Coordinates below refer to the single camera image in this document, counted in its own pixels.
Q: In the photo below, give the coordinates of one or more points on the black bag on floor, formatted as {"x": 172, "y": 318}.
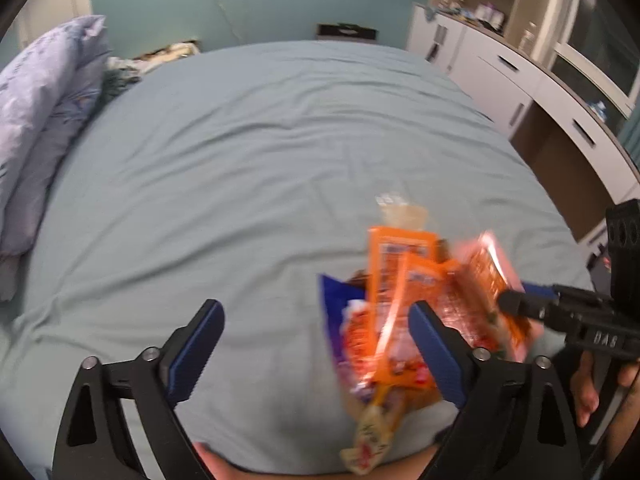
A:
{"x": 346, "y": 32}

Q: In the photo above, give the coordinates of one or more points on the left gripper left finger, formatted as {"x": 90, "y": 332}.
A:
{"x": 188, "y": 350}

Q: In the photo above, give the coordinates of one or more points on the white cabinet unit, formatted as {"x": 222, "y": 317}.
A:
{"x": 558, "y": 79}

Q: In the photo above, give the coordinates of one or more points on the clear bread bag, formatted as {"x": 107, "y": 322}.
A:
{"x": 399, "y": 213}

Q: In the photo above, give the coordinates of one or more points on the blue white snack bag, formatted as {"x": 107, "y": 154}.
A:
{"x": 335, "y": 299}

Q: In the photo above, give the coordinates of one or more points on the light blue bed sheet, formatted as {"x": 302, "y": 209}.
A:
{"x": 243, "y": 175}

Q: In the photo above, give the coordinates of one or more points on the left hand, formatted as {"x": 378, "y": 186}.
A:
{"x": 409, "y": 468}

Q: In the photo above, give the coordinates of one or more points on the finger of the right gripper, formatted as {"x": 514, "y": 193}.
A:
{"x": 538, "y": 290}
{"x": 519, "y": 303}

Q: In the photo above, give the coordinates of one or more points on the right pink snack packet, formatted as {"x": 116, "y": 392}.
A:
{"x": 490, "y": 273}

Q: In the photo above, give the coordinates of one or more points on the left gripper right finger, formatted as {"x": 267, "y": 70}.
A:
{"x": 445, "y": 353}

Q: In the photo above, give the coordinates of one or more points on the right hand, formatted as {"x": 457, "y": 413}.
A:
{"x": 586, "y": 398}

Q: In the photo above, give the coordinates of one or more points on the orange snack packet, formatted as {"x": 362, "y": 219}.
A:
{"x": 394, "y": 358}

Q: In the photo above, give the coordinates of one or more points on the yellow tofu snack packet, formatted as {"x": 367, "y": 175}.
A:
{"x": 377, "y": 423}

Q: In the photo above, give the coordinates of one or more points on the purple floral duvet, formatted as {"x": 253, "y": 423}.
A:
{"x": 48, "y": 93}

